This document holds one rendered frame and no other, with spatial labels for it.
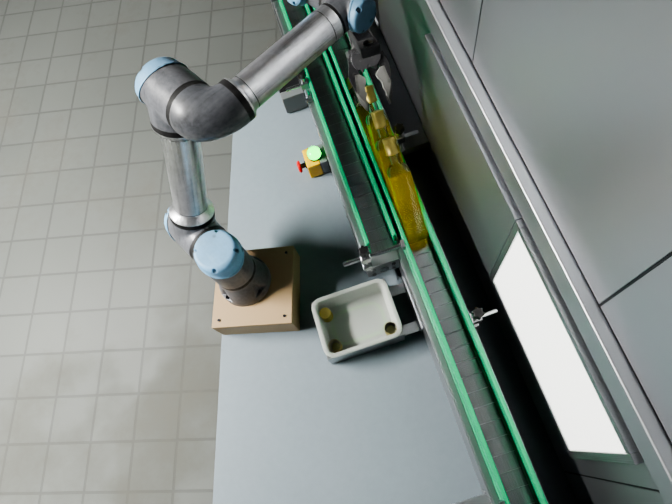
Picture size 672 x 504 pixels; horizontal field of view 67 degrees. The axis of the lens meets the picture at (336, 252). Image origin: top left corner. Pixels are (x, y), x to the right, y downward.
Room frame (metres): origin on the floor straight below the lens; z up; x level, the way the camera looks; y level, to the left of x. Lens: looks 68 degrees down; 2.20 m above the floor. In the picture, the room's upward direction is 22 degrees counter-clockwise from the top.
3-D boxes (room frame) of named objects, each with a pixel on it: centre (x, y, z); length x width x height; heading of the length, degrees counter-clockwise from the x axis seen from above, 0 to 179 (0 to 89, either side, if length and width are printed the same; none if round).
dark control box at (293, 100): (1.17, -0.06, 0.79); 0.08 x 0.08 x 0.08; 87
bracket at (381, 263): (0.46, -0.11, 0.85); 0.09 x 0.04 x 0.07; 87
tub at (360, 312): (0.35, 0.02, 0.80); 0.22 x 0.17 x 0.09; 87
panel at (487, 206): (0.30, -0.34, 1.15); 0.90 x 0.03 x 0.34; 177
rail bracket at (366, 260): (0.45, -0.09, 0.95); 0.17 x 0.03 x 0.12; 87
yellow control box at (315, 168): (0.89, -0.05, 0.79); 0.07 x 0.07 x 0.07; 87
